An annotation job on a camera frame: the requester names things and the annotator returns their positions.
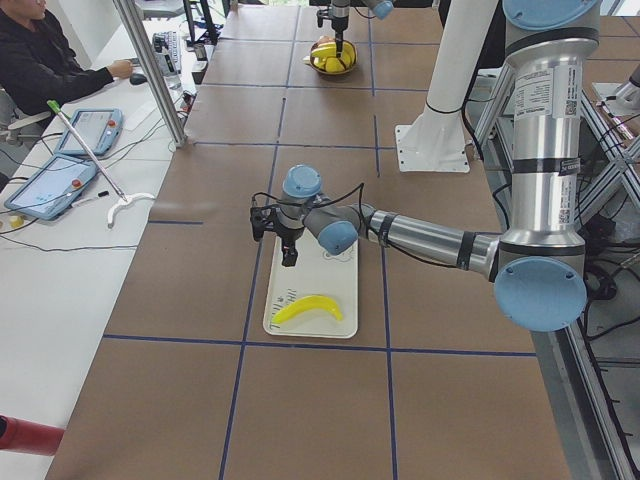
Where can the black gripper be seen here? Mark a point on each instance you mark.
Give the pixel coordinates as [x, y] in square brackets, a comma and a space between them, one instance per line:
[340, 22]
[288, 238]

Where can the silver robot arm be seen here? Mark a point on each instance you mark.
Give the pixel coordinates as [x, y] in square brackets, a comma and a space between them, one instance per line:
[379, 8]
[536, 264]

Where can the brown wicker basket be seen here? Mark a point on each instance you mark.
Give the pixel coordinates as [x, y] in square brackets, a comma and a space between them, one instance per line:
[348, 47]

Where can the yellow banana bunch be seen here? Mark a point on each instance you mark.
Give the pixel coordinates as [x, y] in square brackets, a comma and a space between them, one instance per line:
[333, 65]

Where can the white bear tray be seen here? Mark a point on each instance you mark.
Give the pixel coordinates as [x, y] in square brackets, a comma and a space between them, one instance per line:
[316, 273]

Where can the long reach stick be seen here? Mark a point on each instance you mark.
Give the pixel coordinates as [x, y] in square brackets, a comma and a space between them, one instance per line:
[125, 200]

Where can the far teach pendant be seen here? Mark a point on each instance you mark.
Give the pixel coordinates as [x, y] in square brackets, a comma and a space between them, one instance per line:
[98, 127]

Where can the teach pendant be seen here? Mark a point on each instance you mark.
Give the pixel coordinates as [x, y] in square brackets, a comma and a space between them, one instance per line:
[51, 190]
[98, 127]

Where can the near teach pendant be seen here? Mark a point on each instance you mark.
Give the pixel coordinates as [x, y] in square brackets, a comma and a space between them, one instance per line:
[51, 190]

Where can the seated person in black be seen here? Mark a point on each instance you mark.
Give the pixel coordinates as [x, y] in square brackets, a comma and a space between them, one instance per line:
[38, 64]

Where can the red cylinder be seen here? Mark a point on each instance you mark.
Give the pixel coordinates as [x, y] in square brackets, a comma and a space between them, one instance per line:
[21, 436]

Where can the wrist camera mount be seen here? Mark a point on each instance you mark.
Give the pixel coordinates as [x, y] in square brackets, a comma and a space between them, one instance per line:
[264, 218]
[323, 15]

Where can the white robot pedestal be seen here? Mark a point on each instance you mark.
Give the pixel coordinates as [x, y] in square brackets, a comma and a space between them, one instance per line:
[435, 141]

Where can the aluminium frame post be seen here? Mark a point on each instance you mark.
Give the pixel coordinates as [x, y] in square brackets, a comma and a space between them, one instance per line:
[134, 26]

